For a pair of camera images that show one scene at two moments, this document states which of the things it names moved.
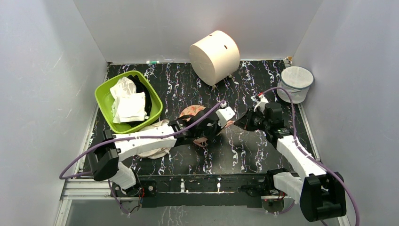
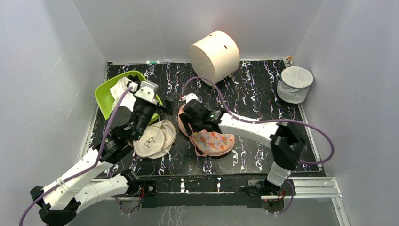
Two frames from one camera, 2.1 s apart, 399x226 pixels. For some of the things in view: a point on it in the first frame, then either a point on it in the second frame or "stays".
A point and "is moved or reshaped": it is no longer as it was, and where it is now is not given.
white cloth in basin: [128, 105] stays
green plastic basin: [104, 100] stays
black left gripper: [217, 130] → [169, 104]
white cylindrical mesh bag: [297, 80] stays
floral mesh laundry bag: [186, 114] is moved or reshaped
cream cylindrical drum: [215, 57] stays
